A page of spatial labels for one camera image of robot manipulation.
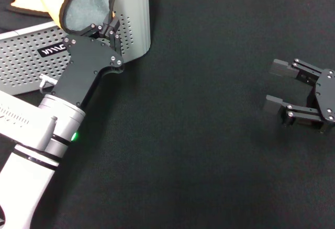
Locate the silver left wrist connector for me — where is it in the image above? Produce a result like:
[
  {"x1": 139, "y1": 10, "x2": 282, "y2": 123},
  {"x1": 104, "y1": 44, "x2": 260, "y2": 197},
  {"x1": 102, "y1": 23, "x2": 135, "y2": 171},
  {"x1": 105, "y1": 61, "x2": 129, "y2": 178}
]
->
[{"x1": 39, "y1": 74, "x2": 58, "y2": 93}]

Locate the black tablecloth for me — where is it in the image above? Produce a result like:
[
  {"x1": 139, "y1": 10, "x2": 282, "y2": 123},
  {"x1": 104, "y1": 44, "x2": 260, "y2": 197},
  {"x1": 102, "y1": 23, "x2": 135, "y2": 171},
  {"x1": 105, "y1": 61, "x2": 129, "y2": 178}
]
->
[{"x1": 0, "y1": 0, "x2": 335, "y2": 229}]

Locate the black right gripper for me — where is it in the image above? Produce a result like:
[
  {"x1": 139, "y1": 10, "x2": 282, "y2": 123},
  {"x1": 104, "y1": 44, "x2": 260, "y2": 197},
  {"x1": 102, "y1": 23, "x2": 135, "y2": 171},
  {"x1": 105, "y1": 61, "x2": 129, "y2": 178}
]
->
[{"x1": 263, "y1": 58, "x2": 335, "y2": 135}]

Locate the grey perforated storage box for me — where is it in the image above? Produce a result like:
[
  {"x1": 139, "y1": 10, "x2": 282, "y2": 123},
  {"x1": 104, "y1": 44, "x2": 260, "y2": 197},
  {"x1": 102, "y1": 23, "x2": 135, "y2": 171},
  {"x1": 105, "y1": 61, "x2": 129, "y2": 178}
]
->
[{"x1": 0, "y1": 0, "x2": 152, "y2": 96}]

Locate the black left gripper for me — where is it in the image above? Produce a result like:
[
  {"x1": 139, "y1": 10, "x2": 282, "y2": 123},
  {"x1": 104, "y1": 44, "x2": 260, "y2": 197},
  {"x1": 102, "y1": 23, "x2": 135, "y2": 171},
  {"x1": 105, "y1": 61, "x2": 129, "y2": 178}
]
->
[{"x1": 51, "y1": 17, "x2": 126, "y2": 108}]

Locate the black crumpled cloth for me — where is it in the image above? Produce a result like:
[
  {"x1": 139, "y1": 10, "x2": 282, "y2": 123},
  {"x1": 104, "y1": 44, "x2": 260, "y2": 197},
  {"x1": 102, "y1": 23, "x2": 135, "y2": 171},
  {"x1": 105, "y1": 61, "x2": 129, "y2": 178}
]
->
[{"x1": 0, "y1": 0, "x2": 138, "y2": 34}]

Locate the yellow grey towel black edging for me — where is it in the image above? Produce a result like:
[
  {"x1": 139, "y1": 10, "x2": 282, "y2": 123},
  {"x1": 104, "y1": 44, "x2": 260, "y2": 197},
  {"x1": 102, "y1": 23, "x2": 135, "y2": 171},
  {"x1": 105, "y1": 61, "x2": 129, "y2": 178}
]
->
[{"x1": 10, "y1": 0, "x2": 119, "y2": 36}]

